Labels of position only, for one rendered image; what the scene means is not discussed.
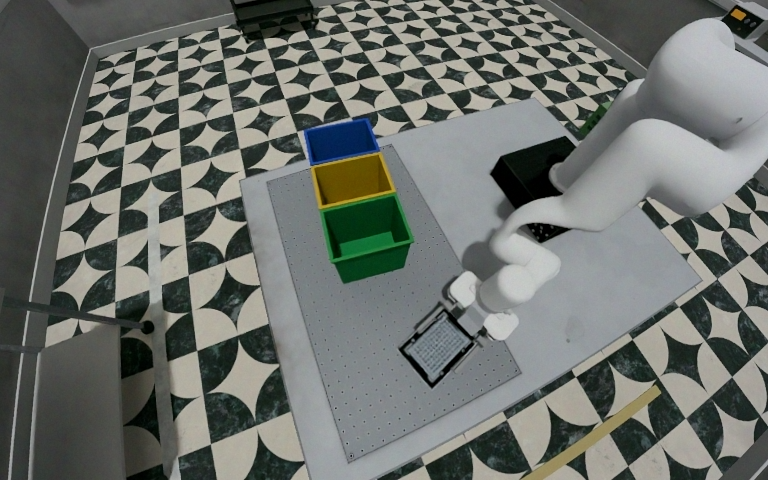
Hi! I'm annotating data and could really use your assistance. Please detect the blue general waste bin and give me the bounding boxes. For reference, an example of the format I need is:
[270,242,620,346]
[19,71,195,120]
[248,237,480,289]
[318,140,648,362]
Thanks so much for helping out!
[303,118,380,166]

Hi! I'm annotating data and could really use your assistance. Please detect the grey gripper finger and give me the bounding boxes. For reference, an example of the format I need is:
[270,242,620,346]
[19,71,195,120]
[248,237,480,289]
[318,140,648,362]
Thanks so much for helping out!
[450,334,489,374]
[416,300,466,334]

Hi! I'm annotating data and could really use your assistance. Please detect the yellow recycle bin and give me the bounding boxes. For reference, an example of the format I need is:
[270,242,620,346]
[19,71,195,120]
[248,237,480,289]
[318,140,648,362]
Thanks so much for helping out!
[310,152,396,210]

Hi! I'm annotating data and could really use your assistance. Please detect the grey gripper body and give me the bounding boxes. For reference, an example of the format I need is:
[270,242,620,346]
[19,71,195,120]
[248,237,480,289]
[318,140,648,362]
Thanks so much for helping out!
[447,271,519,341]

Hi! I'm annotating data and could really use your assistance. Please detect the green returns bin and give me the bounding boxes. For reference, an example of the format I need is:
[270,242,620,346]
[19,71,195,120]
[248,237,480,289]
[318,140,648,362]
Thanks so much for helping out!
[319,193,415,284]

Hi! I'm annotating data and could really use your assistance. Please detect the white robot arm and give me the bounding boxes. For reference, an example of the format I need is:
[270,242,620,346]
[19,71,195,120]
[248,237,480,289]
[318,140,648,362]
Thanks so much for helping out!
[457,19,768,337]

